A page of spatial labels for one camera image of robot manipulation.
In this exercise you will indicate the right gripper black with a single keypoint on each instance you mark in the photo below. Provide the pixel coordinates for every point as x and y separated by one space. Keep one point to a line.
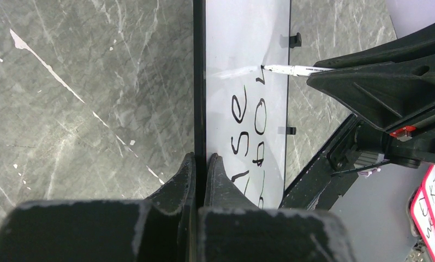
395 94

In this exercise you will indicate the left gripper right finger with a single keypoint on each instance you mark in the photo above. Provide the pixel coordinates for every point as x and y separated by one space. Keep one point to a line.
231 228

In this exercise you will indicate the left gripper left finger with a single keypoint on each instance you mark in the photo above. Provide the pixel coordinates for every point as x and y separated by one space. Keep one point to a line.
157 228

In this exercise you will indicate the white whiteboard marker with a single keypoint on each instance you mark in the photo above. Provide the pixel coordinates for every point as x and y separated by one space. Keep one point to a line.
294 70

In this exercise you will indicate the white whiteboard black frame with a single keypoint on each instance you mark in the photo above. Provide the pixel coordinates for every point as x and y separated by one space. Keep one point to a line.
240 109

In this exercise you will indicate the red framed sign board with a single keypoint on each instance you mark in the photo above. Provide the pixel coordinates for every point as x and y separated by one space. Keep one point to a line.
422 211

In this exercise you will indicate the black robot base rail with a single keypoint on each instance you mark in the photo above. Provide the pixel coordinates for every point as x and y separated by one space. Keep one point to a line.
328 175

